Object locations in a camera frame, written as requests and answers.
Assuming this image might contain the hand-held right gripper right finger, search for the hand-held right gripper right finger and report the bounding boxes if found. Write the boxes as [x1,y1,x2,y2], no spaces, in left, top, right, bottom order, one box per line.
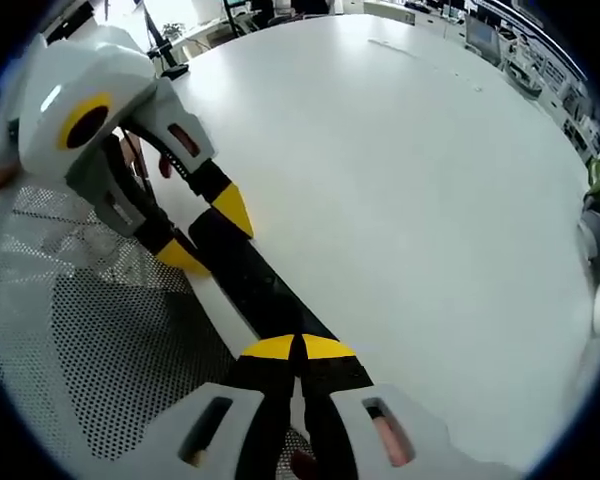
[298,333,486,480]

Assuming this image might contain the person's right hand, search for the person's right hand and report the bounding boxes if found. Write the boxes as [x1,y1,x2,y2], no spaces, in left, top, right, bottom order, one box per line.
[290,445,317,476]

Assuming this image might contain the small green plant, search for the small green plant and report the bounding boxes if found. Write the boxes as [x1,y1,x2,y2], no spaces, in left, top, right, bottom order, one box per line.
[160,21,187,43]

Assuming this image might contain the black remote control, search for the black remote control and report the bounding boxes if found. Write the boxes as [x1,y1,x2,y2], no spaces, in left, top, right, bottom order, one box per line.
[187,209,341,351]

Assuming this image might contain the white mesh chair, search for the white mesh chair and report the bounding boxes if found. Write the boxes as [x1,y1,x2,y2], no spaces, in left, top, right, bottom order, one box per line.
[0,183,314,480]

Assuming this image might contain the grey monitor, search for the grey monitor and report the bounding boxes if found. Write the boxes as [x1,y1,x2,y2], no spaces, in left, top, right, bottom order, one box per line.
[463,13,502,52]

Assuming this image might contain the display shelves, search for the display shelves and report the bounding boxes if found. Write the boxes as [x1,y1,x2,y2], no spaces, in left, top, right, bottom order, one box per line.
[499,27,600,164]

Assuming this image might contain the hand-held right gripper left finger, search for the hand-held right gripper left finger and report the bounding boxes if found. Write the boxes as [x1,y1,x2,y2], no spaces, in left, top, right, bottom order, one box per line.
[112,334,301,480]

